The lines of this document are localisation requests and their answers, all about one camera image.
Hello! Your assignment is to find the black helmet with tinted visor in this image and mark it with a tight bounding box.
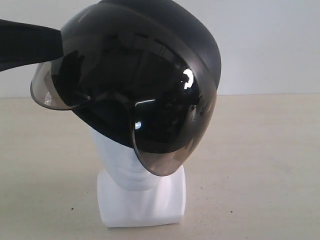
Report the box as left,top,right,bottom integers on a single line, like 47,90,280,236
30,0,222,177

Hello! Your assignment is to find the white mannequin head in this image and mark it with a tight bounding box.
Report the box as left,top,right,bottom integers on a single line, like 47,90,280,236
89,127,186,228

